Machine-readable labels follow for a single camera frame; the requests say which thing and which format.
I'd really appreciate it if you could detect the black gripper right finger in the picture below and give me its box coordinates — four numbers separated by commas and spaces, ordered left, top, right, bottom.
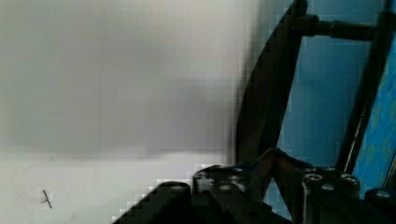
248, 147, 396, 224

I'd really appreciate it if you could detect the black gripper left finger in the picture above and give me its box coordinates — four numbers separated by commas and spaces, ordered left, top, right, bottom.
112, 165, 292, 224

